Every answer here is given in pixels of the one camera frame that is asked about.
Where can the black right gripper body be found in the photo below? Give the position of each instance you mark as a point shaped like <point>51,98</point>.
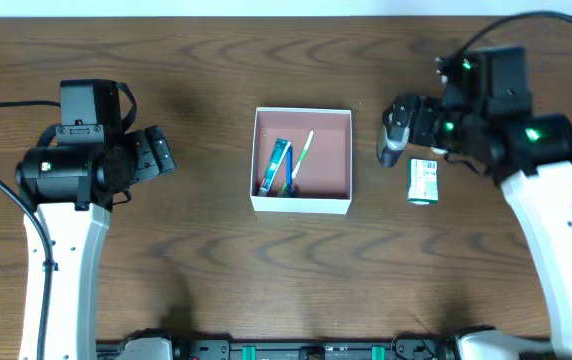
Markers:
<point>413,121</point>

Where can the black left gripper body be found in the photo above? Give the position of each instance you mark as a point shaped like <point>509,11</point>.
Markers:
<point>145,157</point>

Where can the clear pump bottle dark liquid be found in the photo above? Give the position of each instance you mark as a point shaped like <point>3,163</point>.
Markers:
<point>391,144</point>

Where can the green white toothbrush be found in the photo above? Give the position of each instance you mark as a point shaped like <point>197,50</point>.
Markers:
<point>297,165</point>

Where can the blue disposable razor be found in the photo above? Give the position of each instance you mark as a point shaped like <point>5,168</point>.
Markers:
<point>287,190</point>

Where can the green white toothpaste tube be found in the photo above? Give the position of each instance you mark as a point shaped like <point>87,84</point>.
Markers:
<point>275,161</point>

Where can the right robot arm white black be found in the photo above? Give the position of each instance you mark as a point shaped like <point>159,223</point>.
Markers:
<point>486,113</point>

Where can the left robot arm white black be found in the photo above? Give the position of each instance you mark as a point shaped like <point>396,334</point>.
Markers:
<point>69,181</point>

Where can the small green white carton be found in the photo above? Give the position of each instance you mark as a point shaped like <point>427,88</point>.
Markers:
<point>422,182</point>

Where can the white box with pink interior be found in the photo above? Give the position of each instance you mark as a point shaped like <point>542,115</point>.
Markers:
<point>324,183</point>

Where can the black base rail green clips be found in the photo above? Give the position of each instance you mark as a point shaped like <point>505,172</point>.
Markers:
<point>163,344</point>

